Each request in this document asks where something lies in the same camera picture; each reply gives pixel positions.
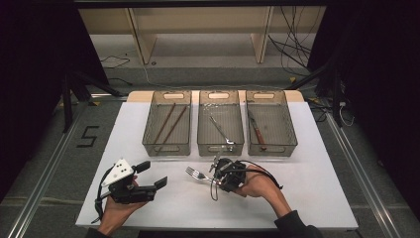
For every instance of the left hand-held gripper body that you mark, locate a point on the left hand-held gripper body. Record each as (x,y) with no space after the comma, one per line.
(124,191)

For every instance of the aluminium floor rail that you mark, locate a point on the aluminium floor rail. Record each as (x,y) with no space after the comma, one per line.
(39,191)
(363,178)

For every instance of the white table cover sheet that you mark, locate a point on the white table cover sheet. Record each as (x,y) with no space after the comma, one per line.
(185,208)

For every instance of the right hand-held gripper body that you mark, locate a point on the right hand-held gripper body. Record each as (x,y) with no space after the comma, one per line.
(232,175)

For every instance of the person's right hand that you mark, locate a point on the person's right hand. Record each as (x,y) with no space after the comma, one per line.
(261,185)

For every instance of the small all-metal fork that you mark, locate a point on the small all-metal fork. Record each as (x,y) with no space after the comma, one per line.
(221,129)

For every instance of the light wooden shelf unit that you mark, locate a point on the light wooden shelf unit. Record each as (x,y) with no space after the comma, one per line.
(201,20)

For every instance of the black metal stand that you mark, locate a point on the black metal stand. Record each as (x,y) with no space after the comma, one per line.
(71,95)
(330,82)

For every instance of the smoky transparent plastic bin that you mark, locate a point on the smoky transparent plastic bin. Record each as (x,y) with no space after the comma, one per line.
(168,127)
(219,127)
(274,127)

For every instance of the person's left hand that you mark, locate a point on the person's left hand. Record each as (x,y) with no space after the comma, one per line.
(117,213)

